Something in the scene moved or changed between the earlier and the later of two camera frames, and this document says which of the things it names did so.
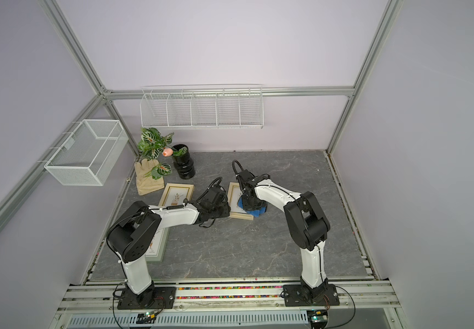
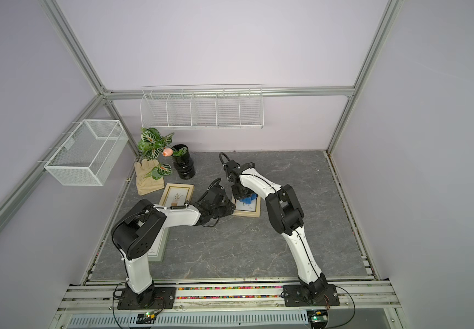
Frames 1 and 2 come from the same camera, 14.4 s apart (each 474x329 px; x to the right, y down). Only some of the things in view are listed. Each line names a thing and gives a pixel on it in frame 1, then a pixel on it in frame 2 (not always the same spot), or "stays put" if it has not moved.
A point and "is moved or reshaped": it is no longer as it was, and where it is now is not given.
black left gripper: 226,212 stays put
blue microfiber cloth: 255,212 is moved or reshaped
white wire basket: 90,153 stays put
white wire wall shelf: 203,106 stays put
